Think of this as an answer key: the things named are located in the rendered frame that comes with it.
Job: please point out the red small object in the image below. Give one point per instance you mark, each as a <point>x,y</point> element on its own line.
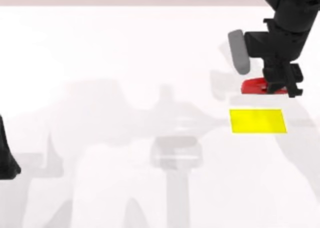
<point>253,85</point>

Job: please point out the yellow rectangular pad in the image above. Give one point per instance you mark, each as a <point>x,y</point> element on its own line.
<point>258,121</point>

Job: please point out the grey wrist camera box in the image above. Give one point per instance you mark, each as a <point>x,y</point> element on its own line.
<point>239,52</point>

